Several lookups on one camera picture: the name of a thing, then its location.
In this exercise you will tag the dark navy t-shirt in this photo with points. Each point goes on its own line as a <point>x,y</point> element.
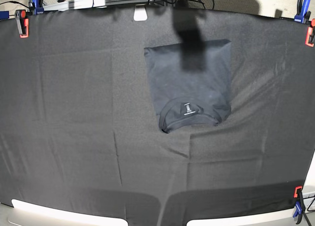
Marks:
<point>190,83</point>

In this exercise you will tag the orange black clamp far left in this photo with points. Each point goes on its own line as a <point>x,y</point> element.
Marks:
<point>22,23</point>

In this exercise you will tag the blue clamp far left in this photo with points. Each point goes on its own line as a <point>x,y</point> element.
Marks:
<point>36,6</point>

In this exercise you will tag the orange clamp far right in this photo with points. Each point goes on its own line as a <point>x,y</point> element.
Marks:
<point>310,36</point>

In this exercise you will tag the blue clamp far right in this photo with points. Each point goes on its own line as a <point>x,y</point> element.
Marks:
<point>303,13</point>

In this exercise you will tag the orange blue clamp near right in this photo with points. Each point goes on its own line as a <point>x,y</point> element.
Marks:
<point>300,209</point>

